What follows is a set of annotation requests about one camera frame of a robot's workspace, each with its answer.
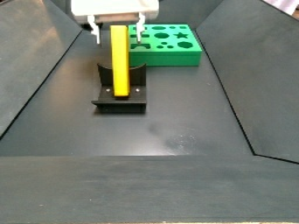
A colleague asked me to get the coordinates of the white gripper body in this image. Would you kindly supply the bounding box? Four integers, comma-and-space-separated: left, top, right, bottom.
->
69, 0, 159, 24

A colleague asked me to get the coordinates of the green foam shape board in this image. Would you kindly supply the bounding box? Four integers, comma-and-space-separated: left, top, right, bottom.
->
128, 24, 201, 67

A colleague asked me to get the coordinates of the black curved fixture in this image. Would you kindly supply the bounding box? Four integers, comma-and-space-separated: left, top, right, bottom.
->
92, 65, 147, 114

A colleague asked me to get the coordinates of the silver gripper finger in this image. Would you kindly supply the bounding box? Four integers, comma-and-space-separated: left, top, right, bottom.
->
135, 12, 145, 43
88, 15, 100, 45

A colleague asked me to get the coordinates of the yellow rectangular block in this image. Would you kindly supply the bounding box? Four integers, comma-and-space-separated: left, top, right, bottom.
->
111, 25, 129, 97

